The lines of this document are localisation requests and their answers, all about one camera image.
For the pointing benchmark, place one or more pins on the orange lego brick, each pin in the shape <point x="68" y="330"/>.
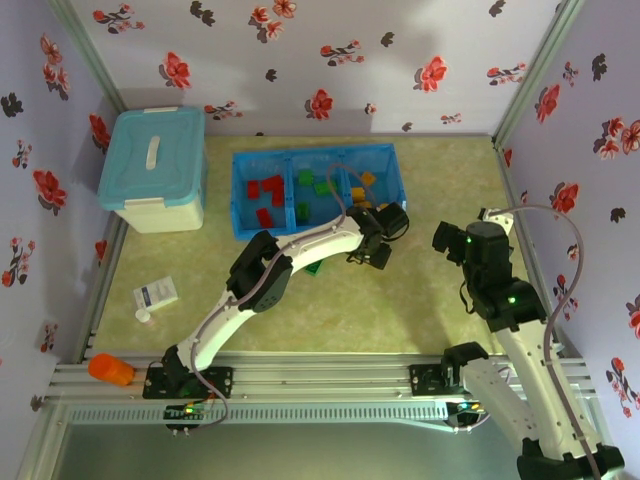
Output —
<point x="368" y="178"/>
<point x="357" y="192"/>

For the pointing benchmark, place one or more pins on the green lego brick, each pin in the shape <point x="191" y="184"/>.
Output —
<point x="315" y="268"/>
<point x="322" y="188"/>
<point x="303" y="211"/>
<point x="306" y="177"/>

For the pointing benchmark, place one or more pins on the red lego brick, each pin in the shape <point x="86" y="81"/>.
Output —
<point x="271" y="182"/>
<point x="264" y="217"/>
<point x="253" y="189"/>
<point x="277" y="197"/>

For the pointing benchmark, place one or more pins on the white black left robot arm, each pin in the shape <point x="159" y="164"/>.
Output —
<point x="320" y="240"/>

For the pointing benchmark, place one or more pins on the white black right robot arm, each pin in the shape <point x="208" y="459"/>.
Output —
<point x="525" y="360"/>

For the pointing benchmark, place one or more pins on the blue three-compartment bin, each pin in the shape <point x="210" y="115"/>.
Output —
<point x="260" y="162"/>

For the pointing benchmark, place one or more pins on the green circuit board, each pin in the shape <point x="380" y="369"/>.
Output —
<point x="467" y="407"/>
<point x="187" y="412"/>

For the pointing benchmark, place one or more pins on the white blue medicine box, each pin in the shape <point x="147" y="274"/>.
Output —
<point x="156" y="293"/>

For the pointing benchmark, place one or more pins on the light blue lidded storage box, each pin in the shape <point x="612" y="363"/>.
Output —
<point x="150" y="160"/>

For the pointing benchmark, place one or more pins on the small white pill bottle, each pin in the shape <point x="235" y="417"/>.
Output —
<point x="144" y="317"/>

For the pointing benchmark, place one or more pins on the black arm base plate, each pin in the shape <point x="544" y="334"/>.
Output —
<point x="222" y="382"/>
<point x="425" y="380"/>

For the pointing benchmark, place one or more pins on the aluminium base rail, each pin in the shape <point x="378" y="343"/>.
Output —
<point x="325" y="380"/>

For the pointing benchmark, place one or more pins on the aluminium frame post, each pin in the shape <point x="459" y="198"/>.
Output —
<point x="549" y="50"/>
<point x="83" y="45"/>

